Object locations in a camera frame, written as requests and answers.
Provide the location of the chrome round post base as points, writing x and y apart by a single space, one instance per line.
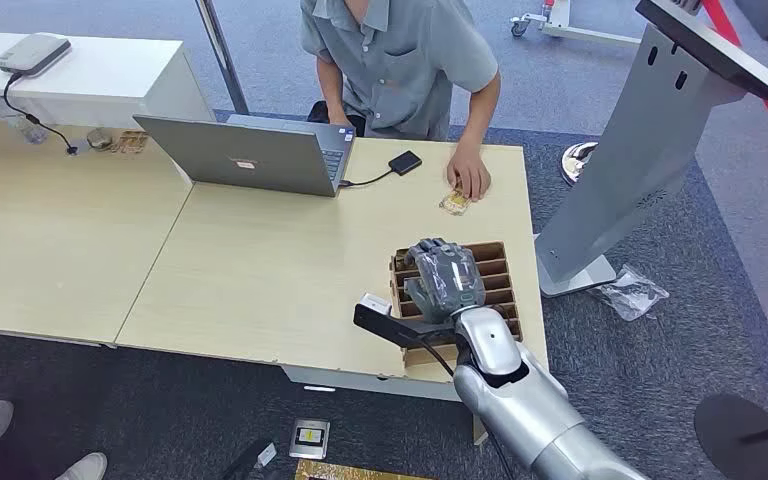
575 162

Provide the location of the black flat strip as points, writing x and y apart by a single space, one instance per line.
243 462

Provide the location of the person's right forearm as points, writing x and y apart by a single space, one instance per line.
330 83

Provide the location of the white wheeled cart base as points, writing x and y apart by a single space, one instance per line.
566 23

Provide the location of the brown slotted card holder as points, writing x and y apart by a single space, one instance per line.
500 278

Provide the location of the small white tag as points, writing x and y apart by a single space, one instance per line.
266 455

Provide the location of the white cabinet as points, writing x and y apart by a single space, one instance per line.
106 73

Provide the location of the clear plastic bottle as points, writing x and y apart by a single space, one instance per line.
26 127

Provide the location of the small round grey object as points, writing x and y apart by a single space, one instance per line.
99 139

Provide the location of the person's right hand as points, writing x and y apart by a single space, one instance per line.
339 118

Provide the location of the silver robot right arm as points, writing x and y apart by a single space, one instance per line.
523 411

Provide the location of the black kiosk screen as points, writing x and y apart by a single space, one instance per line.
708 43

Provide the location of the black round stand base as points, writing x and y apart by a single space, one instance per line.
742 440

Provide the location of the grey flat device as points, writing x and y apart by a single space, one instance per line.
33 53

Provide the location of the silver floor socket box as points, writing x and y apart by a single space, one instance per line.
309 438

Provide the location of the person's left hand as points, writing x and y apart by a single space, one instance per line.
470 173

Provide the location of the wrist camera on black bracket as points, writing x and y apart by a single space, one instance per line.
384 321

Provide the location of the crumpled clear plastic bag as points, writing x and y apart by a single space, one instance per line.
630 293

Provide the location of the metal pole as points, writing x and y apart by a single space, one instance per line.
222 56

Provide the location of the person's left forearm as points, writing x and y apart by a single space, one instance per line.
480 112

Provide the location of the grey laptop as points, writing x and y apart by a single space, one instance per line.
245 156

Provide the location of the gold patterned sheet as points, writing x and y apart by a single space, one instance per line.
351 472

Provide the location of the red barrier ribbon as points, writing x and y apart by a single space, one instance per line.
718 20

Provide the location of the small wooden rack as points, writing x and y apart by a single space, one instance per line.
130 142

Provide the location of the silver kiosk stand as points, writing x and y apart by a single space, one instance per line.
629 172

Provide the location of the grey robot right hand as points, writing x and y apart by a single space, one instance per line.
447 281

